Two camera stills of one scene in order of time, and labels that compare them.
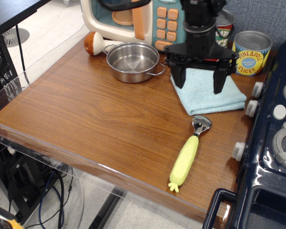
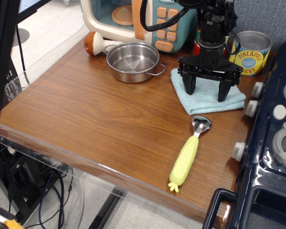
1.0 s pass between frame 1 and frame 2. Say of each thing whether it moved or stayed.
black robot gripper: moved
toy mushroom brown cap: stayed
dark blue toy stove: stayed
